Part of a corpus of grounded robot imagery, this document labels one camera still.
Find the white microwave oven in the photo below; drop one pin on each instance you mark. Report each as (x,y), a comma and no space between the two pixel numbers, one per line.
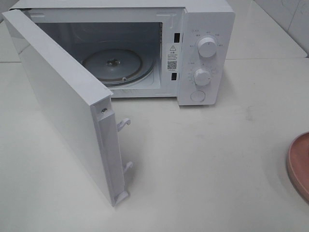
(84,27)

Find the round white door button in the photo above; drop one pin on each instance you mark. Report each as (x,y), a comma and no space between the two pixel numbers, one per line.
(198,96)

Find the white microwave door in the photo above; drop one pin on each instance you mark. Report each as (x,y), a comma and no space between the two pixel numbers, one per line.
(75,101)

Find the white timer knob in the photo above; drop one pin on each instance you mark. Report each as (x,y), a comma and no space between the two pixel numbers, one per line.
(202,77)

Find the pink round plate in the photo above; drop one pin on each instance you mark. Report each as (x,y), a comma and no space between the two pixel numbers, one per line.
(298,164)

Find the upper white power knob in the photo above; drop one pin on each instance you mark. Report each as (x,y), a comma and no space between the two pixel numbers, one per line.
(207,46)

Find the white warning label sticker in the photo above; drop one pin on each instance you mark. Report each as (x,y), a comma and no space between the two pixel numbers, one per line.
(172,56)

